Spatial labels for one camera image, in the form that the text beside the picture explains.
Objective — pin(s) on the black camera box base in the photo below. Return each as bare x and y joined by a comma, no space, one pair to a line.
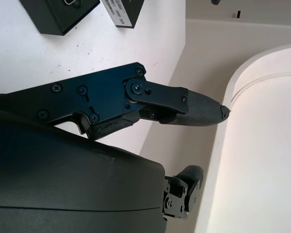
48,19

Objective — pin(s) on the small black wall fixture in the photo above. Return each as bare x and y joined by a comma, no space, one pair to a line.
238,13

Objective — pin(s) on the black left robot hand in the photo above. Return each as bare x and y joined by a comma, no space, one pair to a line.
215,1

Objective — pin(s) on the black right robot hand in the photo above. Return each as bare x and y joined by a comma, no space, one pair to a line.
63,174

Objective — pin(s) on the black RealSense box lid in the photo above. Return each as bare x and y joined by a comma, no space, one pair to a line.
131,12

